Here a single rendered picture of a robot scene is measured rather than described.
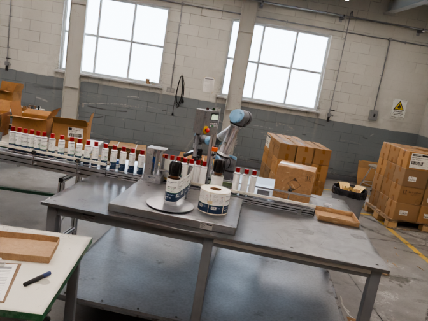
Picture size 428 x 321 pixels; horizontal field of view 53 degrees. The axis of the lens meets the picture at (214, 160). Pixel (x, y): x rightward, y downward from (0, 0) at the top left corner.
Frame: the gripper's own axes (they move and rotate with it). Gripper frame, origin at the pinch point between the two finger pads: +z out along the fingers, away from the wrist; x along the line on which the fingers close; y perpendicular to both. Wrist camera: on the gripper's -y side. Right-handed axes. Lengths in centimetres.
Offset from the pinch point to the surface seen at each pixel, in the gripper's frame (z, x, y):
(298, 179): -15, -55, 80
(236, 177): -13, -63, 27
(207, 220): 1, -130, -3
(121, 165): -6, -38, -60
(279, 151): 11, 244, 165
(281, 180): -11, -49, 68
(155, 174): -6, -58, -35
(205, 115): -55, -53, -3
